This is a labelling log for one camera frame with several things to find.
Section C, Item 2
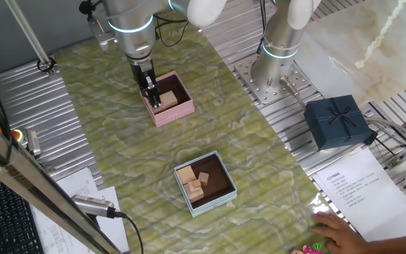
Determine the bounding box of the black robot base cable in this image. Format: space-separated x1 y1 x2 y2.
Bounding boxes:
257 0 268 54

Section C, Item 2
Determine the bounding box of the light blue cardboard box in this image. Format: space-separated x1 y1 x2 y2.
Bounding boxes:
173 150 238 219

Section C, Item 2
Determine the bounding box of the plain white paper sheet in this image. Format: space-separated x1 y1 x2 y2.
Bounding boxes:
90 186 130 253

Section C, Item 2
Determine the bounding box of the white paper with table print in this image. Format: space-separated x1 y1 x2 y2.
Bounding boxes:
30 167 100 254

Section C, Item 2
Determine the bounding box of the person right hand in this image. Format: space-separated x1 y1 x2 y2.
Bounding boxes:
309 211 368 254

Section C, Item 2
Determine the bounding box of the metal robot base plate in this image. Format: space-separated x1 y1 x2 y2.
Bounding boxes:
233 52 322 106

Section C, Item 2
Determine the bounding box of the navy gift box with bow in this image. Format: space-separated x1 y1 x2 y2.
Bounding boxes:
303 94 373 152

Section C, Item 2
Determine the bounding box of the small silver device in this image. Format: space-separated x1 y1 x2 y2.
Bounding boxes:
25 128 42 157

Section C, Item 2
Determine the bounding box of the black plug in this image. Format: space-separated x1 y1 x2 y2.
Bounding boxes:
364 129 379 145

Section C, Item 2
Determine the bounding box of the grey hose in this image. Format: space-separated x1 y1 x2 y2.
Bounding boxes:
364 115 406 143

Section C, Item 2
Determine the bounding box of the metal cable connector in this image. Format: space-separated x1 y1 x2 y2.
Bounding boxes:
279 75 307 109

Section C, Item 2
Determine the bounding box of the green marble pattern mat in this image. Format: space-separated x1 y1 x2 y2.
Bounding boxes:
53 6 364 254

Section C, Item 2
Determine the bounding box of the red emergency stop button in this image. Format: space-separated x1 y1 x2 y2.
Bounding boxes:
11 128 26 144

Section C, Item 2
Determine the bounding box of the pink cardboard box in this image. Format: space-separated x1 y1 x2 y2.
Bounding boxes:
139 70 196 128

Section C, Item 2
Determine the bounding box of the aluminium pole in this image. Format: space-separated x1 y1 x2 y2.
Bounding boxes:
4 0 53 68

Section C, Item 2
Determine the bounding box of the white printed instruction sheet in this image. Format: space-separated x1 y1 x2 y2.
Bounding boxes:
312 147 406 243

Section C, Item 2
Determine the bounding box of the black robot wrist cable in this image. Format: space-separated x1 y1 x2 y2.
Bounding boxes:
152 13 190 49

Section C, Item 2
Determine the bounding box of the white marble pattern sheet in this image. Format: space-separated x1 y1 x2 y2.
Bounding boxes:
294 0 406 107

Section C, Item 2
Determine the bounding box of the small colourful toy figure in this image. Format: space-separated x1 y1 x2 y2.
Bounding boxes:
289 241 326 254

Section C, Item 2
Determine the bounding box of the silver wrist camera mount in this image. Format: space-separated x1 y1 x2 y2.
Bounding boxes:
79 0 118 53

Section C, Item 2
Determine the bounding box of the person right forearm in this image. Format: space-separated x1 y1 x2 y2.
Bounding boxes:
361 231 406 254

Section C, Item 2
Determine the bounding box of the black camera cable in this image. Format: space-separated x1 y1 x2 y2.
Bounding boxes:
113 210 144 254

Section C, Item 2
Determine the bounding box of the silver depth camera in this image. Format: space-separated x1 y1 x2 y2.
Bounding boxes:
70 193 118 219

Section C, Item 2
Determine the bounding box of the large wooden cube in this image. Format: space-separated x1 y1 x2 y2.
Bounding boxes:
176 164 197 186

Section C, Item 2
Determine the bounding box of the steel frame beam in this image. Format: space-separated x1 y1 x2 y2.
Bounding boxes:
0 98 123 254

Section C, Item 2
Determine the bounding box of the black computer keyboard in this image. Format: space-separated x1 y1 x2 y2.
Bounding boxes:
0 169 45 254

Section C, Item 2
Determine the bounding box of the small wooden cube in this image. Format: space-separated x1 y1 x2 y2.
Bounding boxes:
187 179 202 193
197 171 210 187

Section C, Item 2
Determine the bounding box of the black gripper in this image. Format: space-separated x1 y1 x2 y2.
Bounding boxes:
128 58 162 109

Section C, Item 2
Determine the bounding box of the black cable ring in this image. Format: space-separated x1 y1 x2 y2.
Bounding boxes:
36 56 59 77

